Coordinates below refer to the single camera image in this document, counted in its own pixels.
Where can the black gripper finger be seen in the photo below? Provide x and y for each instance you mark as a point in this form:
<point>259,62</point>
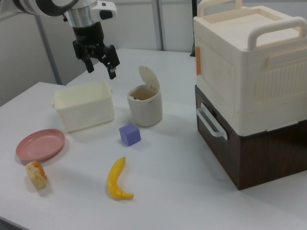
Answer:
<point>89,65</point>
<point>111,61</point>

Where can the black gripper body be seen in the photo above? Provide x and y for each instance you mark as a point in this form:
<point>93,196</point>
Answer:
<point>88,38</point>

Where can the beige mini trash can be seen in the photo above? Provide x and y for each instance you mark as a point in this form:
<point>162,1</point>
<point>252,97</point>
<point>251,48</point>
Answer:
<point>145,111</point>

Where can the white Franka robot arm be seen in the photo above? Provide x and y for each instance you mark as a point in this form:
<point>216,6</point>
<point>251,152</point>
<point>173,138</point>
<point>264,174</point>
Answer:
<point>36,4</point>

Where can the cream rectangular plastic bin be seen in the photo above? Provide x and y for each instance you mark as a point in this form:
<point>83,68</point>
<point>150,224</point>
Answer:
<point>84,115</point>

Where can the purple cube block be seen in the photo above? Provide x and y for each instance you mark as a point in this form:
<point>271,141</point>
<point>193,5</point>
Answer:
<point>129,137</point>

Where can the orange latch tab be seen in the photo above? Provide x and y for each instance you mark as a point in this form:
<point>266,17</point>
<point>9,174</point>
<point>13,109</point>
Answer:
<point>198,61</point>

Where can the pink plastic plate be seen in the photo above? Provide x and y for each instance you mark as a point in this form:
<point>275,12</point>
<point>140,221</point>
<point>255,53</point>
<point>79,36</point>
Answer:
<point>39,145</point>

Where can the yellow toy banana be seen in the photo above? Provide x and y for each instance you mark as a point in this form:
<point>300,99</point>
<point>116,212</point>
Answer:
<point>116,178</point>

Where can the toy shrimp sushi piece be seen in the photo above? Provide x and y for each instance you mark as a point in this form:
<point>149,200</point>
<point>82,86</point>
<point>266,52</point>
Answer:
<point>37,176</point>

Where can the dark brown wooden drawer box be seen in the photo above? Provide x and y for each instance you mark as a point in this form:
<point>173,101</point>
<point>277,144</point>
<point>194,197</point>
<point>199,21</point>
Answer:
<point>259,158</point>

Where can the slanted grey partition post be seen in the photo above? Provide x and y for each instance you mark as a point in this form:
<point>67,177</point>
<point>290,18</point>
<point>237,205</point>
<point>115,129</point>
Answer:
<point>49,48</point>

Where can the upright grey partition post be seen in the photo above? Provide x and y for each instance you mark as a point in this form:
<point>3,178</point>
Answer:
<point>161,24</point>

